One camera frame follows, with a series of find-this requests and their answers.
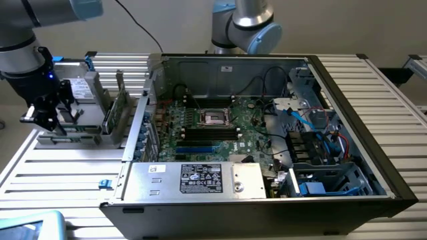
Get long black expansion slot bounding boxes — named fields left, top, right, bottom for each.
left=174, top=140, right=214, bottom=147

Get black looped cable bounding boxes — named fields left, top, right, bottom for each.
left=237, top=65, right=289, bottom=97

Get metal CPU socket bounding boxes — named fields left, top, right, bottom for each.
left=198, top=107, right=232, bottom=126

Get metal slat side table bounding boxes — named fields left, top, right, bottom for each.
left=400, top=54, right=427, bottom=76

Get black open PC case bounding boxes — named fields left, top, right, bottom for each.
left=98, top=52, right=420, bottom=240

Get green RAM stick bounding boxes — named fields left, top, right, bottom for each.
left=48, top=135, right=101, bottom=145

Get red wire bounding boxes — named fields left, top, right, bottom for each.
left=302, top=105, right=350, bottom=156

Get grey parts rack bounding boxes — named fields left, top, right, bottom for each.
left=34, top=55, right=138, bottom=151

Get metal disk bay cage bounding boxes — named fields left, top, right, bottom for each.
left=285, top=65, right=334, bottom=131

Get black box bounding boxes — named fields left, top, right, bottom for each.
left=377, top=67, right=413, bottom=88

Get blue SATA wire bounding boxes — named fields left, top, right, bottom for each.
left=281, top=106, right=341, bottom=166

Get blue expansion slot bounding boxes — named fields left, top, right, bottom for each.
left=174, top=146, right=214, bottom=154

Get green motherboard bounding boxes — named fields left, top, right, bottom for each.
left=156, top=96, right=278, bottom=174

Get green graphics card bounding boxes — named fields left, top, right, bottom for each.
left=101, top=70, right=130, bottom=135

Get silver hard disk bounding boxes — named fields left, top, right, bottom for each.
left=64, top=78, right=98, bottom=101

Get black hanging cable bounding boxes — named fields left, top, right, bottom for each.
left=113, top=0, right=165, bottom=54

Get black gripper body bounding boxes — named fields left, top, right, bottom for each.
left=0, top=65, right=62, bottom=106

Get silver power supply unit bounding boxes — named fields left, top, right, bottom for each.
left=122, top=161, right=268, bottom=201

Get blue drive caddy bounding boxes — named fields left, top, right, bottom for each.
left=297, top=181, right=326, bottom=196

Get grey drive bay frame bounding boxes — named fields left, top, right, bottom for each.
left=286, top=161, right=372, bottom=199

